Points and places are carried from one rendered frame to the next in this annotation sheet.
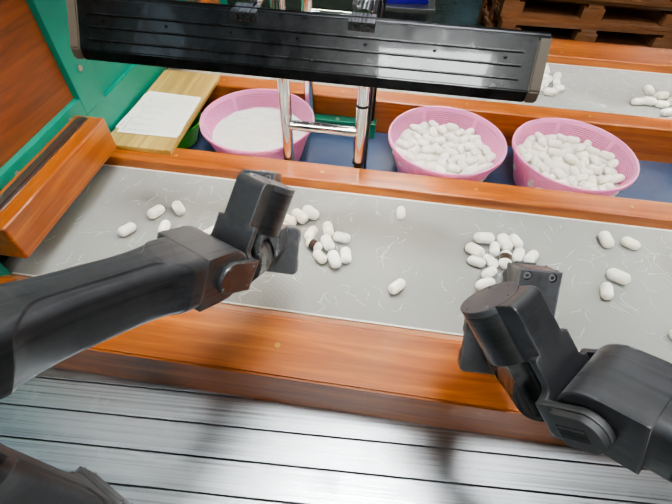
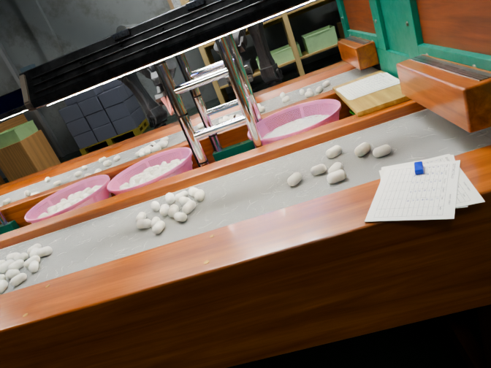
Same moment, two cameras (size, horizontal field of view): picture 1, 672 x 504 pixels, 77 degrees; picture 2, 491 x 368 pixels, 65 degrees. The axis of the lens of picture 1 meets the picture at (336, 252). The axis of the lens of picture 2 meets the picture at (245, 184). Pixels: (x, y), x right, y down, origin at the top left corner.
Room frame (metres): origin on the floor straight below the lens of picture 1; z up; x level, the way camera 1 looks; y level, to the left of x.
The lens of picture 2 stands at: (1.91, 0.08, 1.05)
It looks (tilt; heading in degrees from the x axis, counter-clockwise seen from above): 22 degrees down; 184
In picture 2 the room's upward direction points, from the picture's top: 22 degrees counter-clockwise
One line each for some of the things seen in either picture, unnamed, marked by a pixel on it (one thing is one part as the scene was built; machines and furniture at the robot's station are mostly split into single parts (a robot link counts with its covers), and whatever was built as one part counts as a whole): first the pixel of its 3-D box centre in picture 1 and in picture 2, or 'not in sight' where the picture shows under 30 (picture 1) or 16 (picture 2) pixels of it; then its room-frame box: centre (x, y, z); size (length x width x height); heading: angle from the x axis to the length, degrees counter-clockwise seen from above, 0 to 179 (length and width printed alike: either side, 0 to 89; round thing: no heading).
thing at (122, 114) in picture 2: not in sight; (103, 112); (-4.70, -2.16, 0.52); 1.05 x 0.70 x 1.04; 87
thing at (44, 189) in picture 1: (53, 179); (356, 51); (0.56, 0.50, 0.83); 0.30 x 0.06 x 0.07; 174
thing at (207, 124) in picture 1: (259, 135); (297, 133); (0.87, 0.20, 0.72); 0.27 x 0.27 x 0.10
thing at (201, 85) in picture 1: (167, 107); (370, 90); (0.89, 0.41, 0.77); 0.33 x 0.15 x 0.01; 174
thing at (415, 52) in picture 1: (300, 40); not in sight; (0.57, 0.06, 1.08); 0.62 x 0.08 x 0.07; 84
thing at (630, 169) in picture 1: (565, 168); (75, 208); (0.79, -0.52, 0.72); 0.27 x 0.27 x 0.10
